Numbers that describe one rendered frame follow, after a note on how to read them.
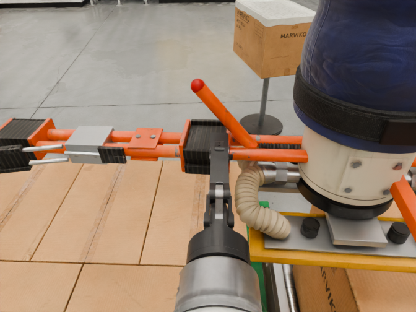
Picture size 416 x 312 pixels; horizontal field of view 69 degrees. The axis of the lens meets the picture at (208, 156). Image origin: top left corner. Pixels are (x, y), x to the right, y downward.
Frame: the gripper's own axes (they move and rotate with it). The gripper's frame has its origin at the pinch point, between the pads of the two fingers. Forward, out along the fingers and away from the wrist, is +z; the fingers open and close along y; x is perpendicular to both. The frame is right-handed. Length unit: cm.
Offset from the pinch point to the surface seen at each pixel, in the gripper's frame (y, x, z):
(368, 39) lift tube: -21.5, 15.6, -5.3
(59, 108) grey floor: 119, -161, 230
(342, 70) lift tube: -17.8, 14.2, -4.6
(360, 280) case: 25.4, 29.0, -5.7
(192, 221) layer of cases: 66, -9, 42
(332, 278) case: 32.9, 26.7, -0.9
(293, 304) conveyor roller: 65, 25, 9
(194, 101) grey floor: 119, -24, 248
